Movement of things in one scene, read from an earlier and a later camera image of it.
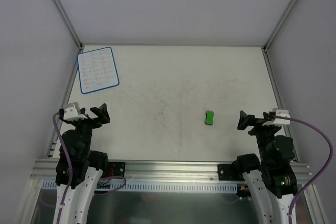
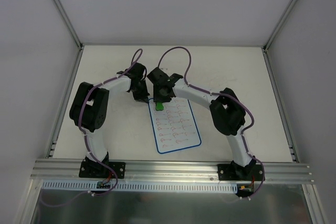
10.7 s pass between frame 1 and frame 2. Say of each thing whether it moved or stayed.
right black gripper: moved
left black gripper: moved
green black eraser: moved
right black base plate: stayed
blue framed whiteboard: moved
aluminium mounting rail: stayed
